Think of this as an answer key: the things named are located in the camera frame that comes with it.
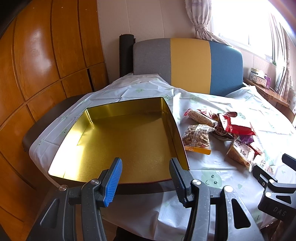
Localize dark brown chair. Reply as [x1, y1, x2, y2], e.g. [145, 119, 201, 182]
[22, 94, 84, 153]

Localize tissue box on shelf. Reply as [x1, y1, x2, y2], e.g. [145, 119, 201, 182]
[249, 68, 271, 89]

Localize wooden side shelf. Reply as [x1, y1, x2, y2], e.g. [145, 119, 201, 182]
[243, 78, 295, 123]

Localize dark brown gold snack bag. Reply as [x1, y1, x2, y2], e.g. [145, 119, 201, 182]
[211, 126, 235, 142]

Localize grey yellow blue chair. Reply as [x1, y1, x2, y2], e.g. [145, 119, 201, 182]
[133, 38, 243, 96]

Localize beige printed snack pack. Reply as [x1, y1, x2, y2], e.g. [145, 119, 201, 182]
[226, 140, 255, 172]

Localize white ba zhen snack pack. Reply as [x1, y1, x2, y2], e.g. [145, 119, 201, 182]
[253, 153, 274, 176]

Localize gold tin box, maroon sides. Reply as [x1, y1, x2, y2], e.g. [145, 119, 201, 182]
[48, 97, 189, 185]

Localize purple snack packet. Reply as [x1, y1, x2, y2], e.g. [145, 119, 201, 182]
[239, 135, 254, 144]

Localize grain bar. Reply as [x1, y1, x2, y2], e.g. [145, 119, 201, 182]
[184, 108, 218, 128]

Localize sunflower seed snack bag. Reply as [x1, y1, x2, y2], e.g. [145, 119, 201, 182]
[182, 124, 215, 155]

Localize shiny red foil snack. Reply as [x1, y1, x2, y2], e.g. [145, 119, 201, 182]
[218, 111, 256, 136]

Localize white green-patterned tablecloth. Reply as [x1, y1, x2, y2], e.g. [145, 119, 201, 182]
[29, 74, 295, 240]

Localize beige tied curtain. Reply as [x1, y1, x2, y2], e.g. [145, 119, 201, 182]
[185, 0, 229, 46]

